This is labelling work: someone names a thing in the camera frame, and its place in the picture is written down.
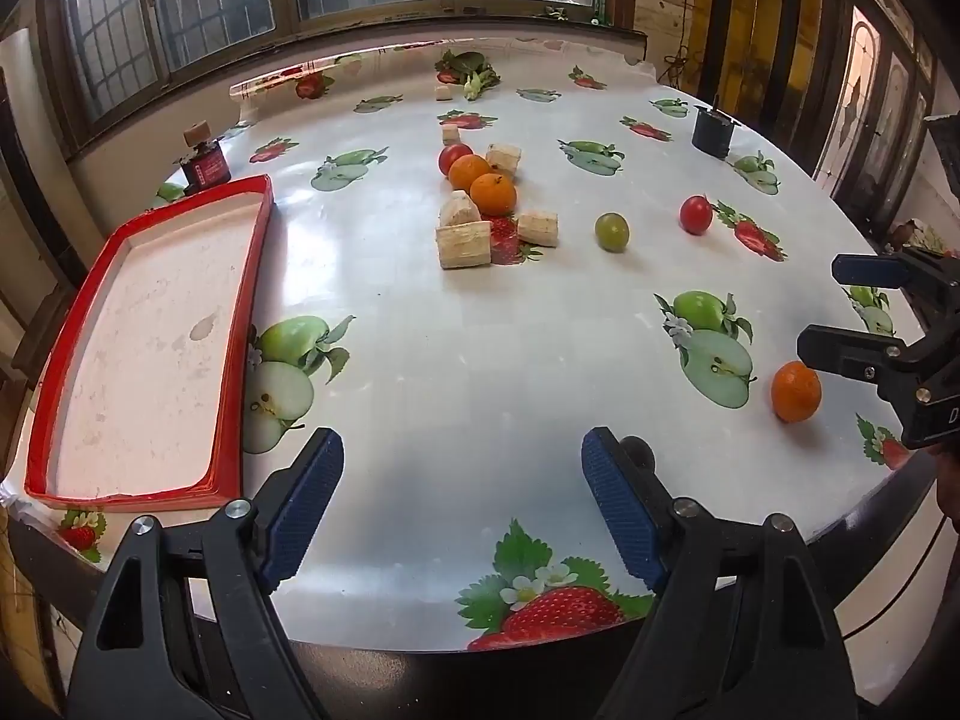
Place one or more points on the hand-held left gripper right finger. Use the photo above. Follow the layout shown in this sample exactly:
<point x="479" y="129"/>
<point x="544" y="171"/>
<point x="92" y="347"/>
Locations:
<point x="619" y="510"/>

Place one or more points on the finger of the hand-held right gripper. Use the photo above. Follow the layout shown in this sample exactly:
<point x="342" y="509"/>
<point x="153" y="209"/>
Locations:
<point x="866" y="270"/>
<point x="847" y="352"/>

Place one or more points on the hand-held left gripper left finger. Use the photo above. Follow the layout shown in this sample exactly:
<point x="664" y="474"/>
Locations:
<point x="304" y="510"/>

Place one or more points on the orange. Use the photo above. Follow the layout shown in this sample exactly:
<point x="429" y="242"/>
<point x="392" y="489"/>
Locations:
<point x="493" y="195"/>
<point x="466" y="169"/>
<point x="796" y="390"/>

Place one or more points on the red tomato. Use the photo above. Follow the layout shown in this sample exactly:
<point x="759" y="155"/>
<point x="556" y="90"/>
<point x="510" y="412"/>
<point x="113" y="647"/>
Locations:
<point x="695" y="214"/>
<point x="450" y="156"/>

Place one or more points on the red rimmed tray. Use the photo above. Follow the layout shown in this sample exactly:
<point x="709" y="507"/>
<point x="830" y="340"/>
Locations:
<point x="150" y="360"/>

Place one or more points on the green tomato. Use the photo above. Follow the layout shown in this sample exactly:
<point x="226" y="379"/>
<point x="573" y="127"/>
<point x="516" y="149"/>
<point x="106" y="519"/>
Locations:
<point x="612" y="232"/>

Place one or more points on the large beige sugarcane chunk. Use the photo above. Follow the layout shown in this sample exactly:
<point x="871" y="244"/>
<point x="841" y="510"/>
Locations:
<point x="463" y="246"/>

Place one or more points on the patterned glass door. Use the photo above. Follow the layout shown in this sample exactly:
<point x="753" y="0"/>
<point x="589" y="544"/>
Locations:
<point x="862" y="105"/>

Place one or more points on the small black container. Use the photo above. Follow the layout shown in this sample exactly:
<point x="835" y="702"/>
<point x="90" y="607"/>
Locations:
<point x="711" y="133"/>

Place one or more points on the fruit print tablecloth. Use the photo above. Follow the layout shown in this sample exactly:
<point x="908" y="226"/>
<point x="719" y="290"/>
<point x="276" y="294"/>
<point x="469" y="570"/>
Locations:
<point x="450" y="360"/>

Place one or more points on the dark round table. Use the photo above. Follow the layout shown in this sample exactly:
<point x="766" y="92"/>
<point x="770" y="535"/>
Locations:
<point x="480" y="679"/>

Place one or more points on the yellow wooden panels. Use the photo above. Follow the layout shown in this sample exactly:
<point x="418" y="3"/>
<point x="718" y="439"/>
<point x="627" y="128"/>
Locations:
<point x="739" y="15"/>

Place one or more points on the black motor with cork wheel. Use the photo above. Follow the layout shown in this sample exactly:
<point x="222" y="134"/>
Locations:
<point x="206" y="169"/>

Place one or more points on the green bottle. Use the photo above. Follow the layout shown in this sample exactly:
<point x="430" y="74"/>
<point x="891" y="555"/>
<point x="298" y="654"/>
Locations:
<point x="599" y="4"/>

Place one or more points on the green leafy vegetable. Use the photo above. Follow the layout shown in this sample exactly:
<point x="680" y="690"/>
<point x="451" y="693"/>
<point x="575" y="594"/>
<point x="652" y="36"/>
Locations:
<point x="476" y="79"/>

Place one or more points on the barred window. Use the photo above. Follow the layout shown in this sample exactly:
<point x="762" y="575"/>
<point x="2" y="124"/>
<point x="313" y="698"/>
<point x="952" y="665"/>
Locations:
<point x="210" y="7"/>

